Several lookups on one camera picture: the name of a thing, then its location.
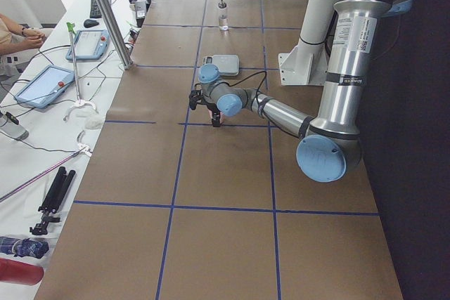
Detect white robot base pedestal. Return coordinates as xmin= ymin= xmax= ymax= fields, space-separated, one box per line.
xmin=278 ymin=0 xmax=334 ymax=86

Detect black computer mouse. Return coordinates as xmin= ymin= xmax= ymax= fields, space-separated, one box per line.
xmin=83 ymin=18 xmax=99 ymax=28

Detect blue folded umbrella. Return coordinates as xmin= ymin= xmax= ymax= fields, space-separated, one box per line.
xmin=1 ymin=236 xmax=49 ymax=259

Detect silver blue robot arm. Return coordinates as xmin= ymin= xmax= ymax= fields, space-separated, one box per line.
xmin=189 ymin=0 xmax=413 ymax=183

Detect blue teach pendant far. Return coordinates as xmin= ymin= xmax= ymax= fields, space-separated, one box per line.
xmin=71 ymin=30 xmax=110 ymax=61

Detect black folded tripod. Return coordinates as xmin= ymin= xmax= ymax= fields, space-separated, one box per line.
xmin=30 ymin=167 xmax=76 ymax=235

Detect pink paper cup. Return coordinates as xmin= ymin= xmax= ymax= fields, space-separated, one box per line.
xmin=208 ymin=110 xmax=224 ymax=127

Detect glass sauce bottle metal spout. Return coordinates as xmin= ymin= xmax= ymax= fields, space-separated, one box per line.
xmin=218 ymin=0 xmax=229 ymax=31

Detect red fire extinguisher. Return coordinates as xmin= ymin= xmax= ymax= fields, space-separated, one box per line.
xmin=0 ymin=259 xmax=44 ymax=285

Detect blue teach pendant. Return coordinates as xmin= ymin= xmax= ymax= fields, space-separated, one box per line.
xmin=15 ymin=65 xmax=75 ymax=109
xmin=71 ymin=30 xmax=110 ymax=61

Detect seated person's hands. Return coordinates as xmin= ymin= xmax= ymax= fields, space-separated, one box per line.
xmin=22 ymin=27 xmax=46 ymax=49

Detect black keyboard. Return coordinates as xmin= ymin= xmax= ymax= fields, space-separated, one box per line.
xmin=89 ymin=0 xmax=113 ymax=19

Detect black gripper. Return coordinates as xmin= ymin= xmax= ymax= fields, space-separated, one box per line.
xmin=189 ymin=84 xmax=221 ymax=127

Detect blue teach pendant near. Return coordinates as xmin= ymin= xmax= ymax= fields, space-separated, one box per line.
xmin=15 ymin=65 xmax=75 ymax=109

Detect metal grabber stick green tip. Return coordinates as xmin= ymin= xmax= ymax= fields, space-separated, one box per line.
xmin=63 ymin=22 xmax=97 ymax=122

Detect digital kitchen scale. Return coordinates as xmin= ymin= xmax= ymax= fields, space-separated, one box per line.
xmin=202 ymin=54 xmax=239 ymax=77

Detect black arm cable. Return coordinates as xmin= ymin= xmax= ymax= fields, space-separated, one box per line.
xmin=228 ymin=70 xmax=268 ymax=104

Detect grey handheld device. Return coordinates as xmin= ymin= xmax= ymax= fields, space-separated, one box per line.
xmin=0 ymin=112 xmax=29 ymax=141

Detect aluminium frame post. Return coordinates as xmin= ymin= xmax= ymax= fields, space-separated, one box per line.
xmin=96 ymin=0 xmax=133 ymax=70

